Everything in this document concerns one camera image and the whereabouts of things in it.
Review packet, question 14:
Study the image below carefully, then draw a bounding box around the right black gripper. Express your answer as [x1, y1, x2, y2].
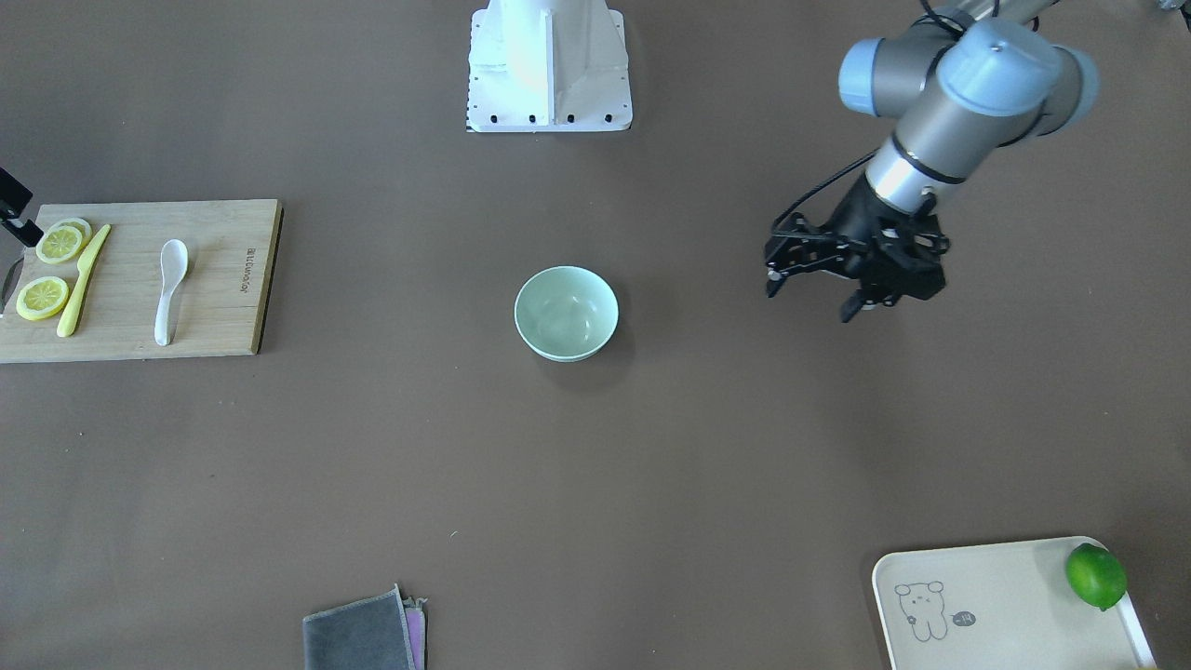
[0, 167, 44, 248]

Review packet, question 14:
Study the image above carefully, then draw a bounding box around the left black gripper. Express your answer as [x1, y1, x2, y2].
[828, 177, 948, 324]

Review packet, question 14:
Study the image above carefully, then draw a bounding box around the white ceramic spoon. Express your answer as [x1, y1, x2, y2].
[154, 238, 191, 346]

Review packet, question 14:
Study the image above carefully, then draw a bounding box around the mint green bowl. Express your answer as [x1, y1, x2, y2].
[515, 267, 621, 362]

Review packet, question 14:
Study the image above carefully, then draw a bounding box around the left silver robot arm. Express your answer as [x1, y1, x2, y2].
[824, 1, 1100, 323]

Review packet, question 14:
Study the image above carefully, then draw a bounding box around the stacked lemon slice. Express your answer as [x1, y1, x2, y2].
[35, 218, 93, 264]

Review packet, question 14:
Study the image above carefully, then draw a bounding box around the yellow plastic knife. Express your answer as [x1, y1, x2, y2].
[56, 223, 114, 338]

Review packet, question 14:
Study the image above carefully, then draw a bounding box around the bamboo cutting board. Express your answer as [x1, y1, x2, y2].
[1, 199, 283, 364]

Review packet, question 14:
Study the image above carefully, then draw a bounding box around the cream rabbit tray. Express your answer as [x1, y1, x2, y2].
[871, 537, 1156, 669]

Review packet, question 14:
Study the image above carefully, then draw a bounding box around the green lime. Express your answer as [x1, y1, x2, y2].
[1064, 543, 1128, 610]

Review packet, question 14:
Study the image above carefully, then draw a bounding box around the grey folded cloth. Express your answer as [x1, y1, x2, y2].
[303, 586, 428, 669]

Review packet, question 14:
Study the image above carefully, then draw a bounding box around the lemon slice near handle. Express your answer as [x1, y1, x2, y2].
[14, 275, 71, 321]

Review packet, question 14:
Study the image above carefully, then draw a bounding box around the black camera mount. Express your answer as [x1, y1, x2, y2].
[763, 212, 850, 298]

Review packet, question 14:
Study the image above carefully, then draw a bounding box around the white camera pillar base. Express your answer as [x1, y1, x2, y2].
[464, 1, 634, 133]

